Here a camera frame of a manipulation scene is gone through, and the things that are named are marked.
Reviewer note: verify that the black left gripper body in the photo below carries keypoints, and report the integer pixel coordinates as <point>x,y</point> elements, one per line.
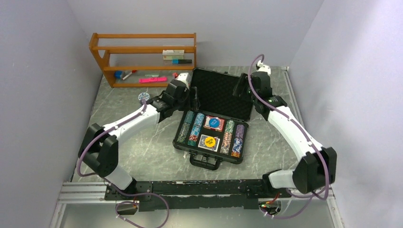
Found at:
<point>182,104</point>

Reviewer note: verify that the light blue poker chip stack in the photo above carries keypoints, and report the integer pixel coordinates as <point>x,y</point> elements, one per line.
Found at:
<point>199,119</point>

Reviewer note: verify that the teal green poker chip stack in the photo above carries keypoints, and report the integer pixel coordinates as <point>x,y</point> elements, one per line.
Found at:
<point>189,117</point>

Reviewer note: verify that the blue round dealer chip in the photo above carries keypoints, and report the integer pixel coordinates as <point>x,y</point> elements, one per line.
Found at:
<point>214,122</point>

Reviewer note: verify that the black poker set case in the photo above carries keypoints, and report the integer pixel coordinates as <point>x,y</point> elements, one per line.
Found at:
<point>215,95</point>

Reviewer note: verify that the red playing card deck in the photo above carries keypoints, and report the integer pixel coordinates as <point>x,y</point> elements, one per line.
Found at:
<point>219,129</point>

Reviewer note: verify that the yellow dealer button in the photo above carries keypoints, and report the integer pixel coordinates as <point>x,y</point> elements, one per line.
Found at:
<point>210,142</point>

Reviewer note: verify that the blue playing card deck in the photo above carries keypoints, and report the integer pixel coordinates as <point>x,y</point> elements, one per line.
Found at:
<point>201,143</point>

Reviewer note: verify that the dark green white chip stack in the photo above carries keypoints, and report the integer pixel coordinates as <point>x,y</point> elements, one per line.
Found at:
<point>229,127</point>

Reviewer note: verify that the purple white chip stack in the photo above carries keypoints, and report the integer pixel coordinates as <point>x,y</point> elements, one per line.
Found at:
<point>240,129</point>

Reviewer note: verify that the pink white chip stack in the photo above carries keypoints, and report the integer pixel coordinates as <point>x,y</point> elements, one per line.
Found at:
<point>226,141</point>

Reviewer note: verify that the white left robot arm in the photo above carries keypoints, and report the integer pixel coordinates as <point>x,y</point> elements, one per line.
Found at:
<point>99,151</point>

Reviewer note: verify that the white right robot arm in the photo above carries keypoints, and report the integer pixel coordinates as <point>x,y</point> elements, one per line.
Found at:
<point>316,166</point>

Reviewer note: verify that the pink highlighter marker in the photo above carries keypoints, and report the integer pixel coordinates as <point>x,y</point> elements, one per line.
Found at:
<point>153,80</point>

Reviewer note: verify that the red white chip stack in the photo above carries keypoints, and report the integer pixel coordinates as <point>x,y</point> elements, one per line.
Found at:
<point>193,137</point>

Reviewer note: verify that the yellow blue poker chip stack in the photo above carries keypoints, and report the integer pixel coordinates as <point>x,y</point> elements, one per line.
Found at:
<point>183,133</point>

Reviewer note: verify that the teal marker pen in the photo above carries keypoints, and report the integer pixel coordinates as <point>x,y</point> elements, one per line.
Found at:
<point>182,61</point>

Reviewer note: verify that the white red box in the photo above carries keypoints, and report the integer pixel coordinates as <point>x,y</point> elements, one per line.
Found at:
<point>173,53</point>

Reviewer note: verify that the red white marker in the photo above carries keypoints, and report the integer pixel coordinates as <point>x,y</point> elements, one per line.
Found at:
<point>128,74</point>

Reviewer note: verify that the orange wooden shelf rack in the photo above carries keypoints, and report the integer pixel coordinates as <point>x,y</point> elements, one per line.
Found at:
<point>141,52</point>

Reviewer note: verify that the blue capped small bottle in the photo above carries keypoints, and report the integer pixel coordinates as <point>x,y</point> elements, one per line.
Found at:
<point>119,74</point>

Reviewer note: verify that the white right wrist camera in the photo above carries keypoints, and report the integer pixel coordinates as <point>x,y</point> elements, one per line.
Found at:
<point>261,67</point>

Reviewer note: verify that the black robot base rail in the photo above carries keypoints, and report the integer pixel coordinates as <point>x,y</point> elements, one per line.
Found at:
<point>208,194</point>

